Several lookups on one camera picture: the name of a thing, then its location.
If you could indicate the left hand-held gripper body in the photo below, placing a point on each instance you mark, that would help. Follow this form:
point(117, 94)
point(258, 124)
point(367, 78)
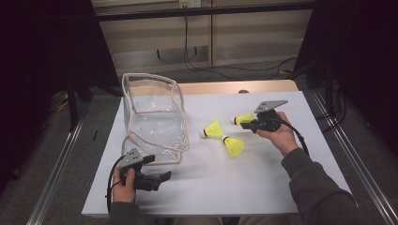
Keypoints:
point(131, 159)

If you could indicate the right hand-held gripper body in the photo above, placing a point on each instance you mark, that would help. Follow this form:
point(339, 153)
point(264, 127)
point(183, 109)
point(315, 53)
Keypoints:
point(267, 122)

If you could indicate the yellow shuttlecock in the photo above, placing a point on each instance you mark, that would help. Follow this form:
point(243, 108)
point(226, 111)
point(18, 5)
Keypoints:
point(234, 146)
point(214, 128)
point(245, 118)

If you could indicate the clear bag with beige trim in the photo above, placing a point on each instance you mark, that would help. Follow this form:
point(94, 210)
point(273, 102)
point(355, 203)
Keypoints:
point(150, 125)

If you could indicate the person's right hand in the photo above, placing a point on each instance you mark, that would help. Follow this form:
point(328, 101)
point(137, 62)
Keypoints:
point(283, 139)

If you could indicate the person's left hand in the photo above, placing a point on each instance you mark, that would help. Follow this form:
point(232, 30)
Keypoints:
point(123, 193)

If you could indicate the small dark round knob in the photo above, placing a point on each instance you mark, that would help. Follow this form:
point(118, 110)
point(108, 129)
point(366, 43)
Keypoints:
point(243, 92)

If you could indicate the small black floor object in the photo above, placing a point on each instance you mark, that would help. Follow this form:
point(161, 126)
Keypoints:
point(95, 135)

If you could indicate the black stand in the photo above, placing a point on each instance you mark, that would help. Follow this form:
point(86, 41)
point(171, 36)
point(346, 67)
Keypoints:
point(329, 93)
point(72, 106)

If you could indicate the black horizontal bar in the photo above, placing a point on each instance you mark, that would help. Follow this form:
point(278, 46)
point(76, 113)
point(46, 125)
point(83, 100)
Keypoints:
point(203, 12)

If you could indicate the black curtain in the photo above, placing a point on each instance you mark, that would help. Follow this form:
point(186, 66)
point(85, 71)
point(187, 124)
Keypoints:
point(37, 47)
point(369, 47)

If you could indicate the white power outlet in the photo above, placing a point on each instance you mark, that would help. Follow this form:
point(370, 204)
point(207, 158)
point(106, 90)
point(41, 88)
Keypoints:
point(189, 3)

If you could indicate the metal floor rail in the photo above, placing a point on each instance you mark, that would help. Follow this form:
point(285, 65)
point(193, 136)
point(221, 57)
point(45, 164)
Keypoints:
point(53, 184)
point(359, 162)

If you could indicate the black wall clip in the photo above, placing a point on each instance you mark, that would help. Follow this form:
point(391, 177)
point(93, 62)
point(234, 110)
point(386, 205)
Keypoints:
point(158, 54)

